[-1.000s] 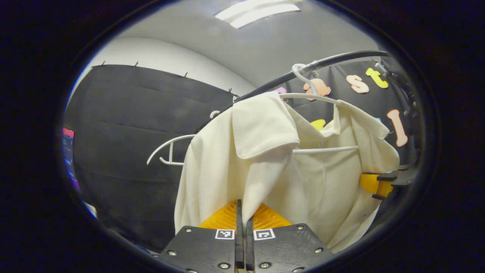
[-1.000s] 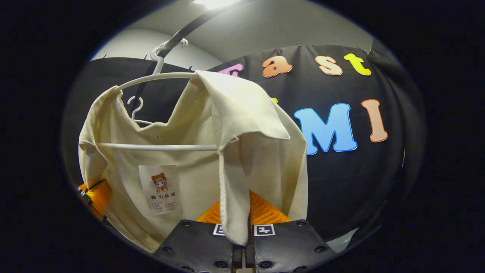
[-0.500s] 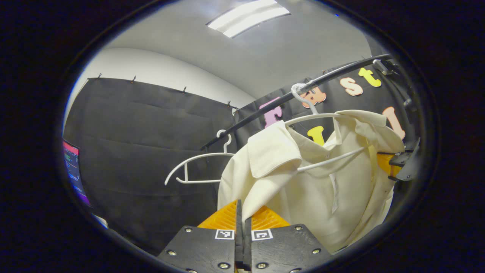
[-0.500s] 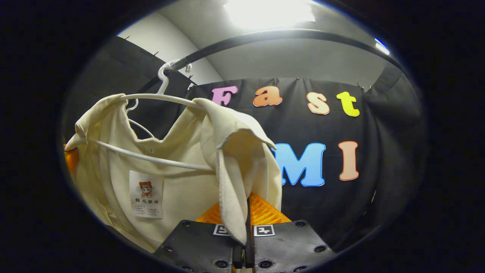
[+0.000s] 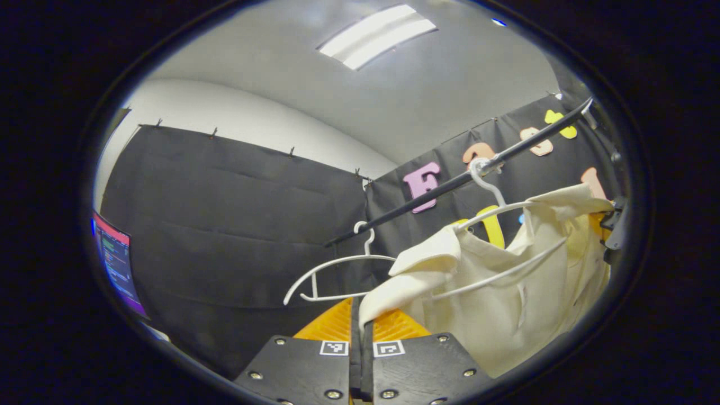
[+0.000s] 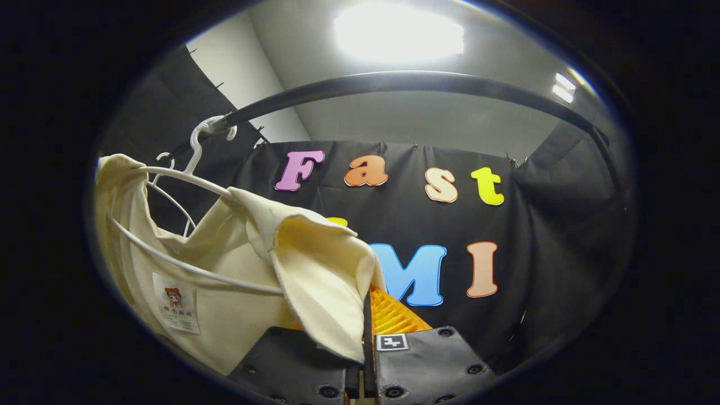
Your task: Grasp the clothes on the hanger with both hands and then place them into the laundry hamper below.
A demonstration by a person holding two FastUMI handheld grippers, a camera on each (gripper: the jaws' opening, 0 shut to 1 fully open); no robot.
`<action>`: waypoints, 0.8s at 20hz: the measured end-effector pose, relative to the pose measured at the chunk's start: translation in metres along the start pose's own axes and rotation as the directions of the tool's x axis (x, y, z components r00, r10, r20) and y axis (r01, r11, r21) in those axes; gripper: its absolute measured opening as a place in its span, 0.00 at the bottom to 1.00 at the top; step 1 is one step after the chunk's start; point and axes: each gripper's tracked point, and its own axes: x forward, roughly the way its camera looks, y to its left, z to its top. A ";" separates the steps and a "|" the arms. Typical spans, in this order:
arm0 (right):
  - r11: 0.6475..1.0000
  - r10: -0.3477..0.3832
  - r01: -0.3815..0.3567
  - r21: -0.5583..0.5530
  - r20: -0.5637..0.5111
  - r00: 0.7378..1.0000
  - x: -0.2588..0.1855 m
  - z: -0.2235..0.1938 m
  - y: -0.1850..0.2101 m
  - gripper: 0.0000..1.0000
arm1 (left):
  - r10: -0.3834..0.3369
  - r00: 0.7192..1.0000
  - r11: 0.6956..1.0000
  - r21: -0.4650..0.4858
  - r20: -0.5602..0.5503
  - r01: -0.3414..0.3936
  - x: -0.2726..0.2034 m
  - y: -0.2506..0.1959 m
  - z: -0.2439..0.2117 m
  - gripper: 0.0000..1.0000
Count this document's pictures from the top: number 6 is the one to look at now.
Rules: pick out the white hanger with shirt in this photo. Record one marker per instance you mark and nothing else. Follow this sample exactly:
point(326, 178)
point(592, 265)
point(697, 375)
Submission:
point(194, 149)

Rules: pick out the large ceiling light panel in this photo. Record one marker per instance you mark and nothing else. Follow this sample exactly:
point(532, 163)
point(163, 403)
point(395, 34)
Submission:
point(399, 31)

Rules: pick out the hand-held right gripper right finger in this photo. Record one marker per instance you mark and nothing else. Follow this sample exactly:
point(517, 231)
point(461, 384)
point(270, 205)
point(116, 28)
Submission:
point(368, 343)

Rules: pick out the white empty plastic hanger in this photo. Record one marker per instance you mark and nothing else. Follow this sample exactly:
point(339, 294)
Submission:
point(174, 203)

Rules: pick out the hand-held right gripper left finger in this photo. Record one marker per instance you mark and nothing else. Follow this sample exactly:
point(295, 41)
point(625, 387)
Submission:
point(292, 365)

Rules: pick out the black metal clothes rack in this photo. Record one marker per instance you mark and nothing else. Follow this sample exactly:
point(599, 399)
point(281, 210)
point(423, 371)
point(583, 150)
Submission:
point(394, 81)

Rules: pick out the cream collared shirt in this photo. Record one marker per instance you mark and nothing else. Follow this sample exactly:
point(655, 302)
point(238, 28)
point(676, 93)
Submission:
point(315, 270)

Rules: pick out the small ceiling light panel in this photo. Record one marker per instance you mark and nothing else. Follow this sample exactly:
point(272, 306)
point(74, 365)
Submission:
point(563, 89)

